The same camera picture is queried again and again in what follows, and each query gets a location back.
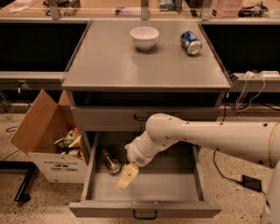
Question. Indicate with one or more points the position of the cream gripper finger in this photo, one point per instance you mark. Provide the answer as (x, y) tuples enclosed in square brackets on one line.
[(129, 172)]

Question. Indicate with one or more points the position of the grey drawer cabinet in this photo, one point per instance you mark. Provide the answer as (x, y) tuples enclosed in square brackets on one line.
[(109, 70)]

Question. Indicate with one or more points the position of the blue soda can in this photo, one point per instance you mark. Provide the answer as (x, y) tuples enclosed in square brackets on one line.
[(190, 43)]

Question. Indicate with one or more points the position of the closed grey upper drawer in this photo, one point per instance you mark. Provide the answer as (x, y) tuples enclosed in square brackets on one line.
[(133, 118)]

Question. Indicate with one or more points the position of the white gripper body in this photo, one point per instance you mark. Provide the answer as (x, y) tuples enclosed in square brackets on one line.
[(137, 157)]

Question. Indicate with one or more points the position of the white ceramic bowl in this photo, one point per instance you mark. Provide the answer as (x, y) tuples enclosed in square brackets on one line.
[(144, 37)]

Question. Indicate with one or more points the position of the cardboard box with trash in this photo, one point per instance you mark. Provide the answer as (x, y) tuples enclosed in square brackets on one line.
[(45, 122)]

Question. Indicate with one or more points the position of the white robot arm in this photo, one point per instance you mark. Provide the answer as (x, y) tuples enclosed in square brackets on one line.
[(251, 141)]

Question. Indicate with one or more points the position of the black power adapter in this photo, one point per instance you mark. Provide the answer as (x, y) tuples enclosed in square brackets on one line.
[(252, 183)]

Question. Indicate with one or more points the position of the open grey middle drawer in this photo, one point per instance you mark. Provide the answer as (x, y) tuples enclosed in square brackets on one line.
[(170, 186)]

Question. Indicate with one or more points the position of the pink plastic container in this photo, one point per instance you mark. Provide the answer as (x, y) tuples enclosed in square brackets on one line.
[(225, 8)]

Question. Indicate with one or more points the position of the white power strip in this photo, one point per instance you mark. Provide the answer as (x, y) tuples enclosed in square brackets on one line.
[(270, 74)]

